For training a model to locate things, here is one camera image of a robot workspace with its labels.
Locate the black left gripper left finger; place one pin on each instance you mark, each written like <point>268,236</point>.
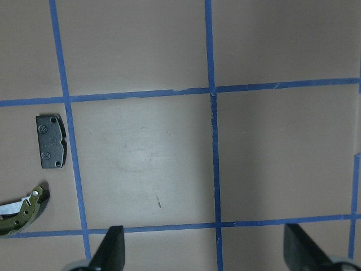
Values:
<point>110,255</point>

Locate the olive green brake shoe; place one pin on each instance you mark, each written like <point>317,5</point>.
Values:
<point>19,214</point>

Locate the black brake pad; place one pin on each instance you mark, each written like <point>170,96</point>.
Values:
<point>51,140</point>

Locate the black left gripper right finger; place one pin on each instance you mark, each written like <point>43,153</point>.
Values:
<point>300,252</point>

